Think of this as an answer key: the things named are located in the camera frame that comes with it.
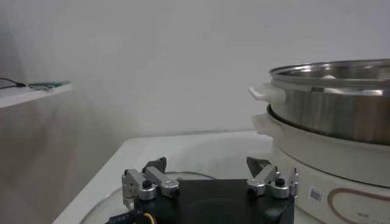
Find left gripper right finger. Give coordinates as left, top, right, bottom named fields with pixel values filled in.
left=246, top=156, right=299, bottom=199

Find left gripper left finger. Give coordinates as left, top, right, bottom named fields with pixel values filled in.
left=121, top=156, right=181, bottom=210

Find glass lid with white handle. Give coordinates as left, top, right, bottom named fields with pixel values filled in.
left=79, top=170, right=220, bottom=224

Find stainless steel steamer basket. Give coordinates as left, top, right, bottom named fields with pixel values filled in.
left=248, top=59, right=390, bottom=146

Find white electric cooking pot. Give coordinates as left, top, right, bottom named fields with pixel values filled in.
left=251, top=112, right=390, bottom=224

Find white side table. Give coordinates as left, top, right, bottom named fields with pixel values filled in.
left=0, top=82, right=74, bottom=110

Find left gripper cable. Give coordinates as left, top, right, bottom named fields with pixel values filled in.
left=105, top=211, right=156, bottom=224

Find cleaver with green handle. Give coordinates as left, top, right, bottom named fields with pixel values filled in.
left=27, top=80, right=71, bottom=91

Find thin black cable with plug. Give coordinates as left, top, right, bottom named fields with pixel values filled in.
left=0, top=77, right=27, bottom=90

